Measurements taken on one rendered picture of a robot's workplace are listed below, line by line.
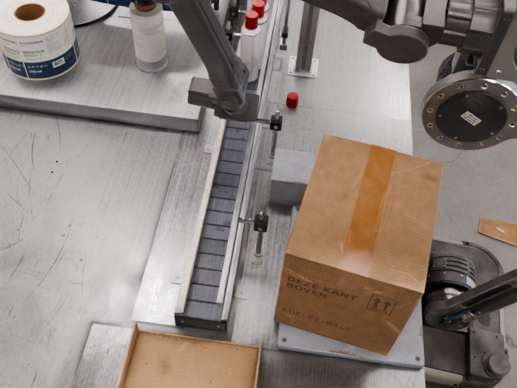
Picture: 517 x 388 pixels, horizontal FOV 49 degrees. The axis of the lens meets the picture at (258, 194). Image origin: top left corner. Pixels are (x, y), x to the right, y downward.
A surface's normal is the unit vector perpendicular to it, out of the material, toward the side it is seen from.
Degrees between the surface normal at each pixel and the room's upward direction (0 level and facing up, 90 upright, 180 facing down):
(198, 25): 110
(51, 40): 90
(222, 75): 99
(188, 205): 0
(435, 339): 0
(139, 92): 0
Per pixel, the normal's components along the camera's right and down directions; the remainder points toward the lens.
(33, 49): 0.18, 0.79
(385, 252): 0.05, -0.61
